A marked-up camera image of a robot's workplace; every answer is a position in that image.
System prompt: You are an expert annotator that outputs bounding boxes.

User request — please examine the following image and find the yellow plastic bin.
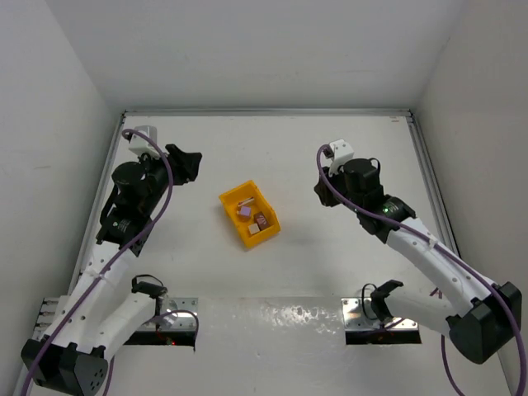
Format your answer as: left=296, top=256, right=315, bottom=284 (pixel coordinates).
left=219, top=180, right=281, bottom=249

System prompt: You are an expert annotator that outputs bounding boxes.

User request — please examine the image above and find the purple cube block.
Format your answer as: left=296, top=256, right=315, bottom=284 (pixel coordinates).
left=237, top=206, right=252, bottom=219

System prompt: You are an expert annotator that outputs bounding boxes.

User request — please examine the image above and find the beige cube with holes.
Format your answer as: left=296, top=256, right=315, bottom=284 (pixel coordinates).
left=248, top=223, right=261, bottom=235

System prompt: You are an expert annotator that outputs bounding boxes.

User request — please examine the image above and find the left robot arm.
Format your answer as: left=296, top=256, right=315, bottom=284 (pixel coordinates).
left=21, top=144, right=202, bottom=395

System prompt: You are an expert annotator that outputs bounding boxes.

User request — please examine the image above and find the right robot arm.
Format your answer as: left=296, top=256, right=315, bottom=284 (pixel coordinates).
left=314, top=158, right=522, bottom=364

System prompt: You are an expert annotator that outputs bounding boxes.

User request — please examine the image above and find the brown rectangular wood block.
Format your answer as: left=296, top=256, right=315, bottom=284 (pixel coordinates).
left=254, top=212, right=270, bottom=229

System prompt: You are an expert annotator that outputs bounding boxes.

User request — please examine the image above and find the beige flat wood plank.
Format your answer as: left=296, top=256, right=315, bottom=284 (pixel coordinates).
left=238, top=197, right=255, bottom=207

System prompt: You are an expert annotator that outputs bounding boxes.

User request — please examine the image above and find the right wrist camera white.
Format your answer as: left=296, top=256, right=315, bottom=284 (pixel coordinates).
left=323, top=139, right=355, bottom=177

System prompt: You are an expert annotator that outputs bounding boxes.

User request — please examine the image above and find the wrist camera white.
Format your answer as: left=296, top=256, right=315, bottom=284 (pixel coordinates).
left=129, top=125, right=159, bottom=158
left=323, top=139, right=355, bottom=177

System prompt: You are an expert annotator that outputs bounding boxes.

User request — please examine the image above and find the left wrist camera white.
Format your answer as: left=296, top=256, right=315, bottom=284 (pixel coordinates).
left=129, top=125, right=159, bottom=158

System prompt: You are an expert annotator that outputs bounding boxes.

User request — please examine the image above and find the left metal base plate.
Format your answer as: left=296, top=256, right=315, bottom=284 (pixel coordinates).
left=138, top=297, right=200, bottom=332

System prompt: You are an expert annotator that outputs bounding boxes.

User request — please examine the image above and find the metal base plate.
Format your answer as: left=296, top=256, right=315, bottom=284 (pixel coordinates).
left=138, top=297, right=200, bottom=332
left=341, top=297, right=420, bottom=331

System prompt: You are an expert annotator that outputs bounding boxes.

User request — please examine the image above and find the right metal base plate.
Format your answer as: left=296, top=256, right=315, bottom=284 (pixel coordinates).
left=341, top=297, right=420, bottom=331

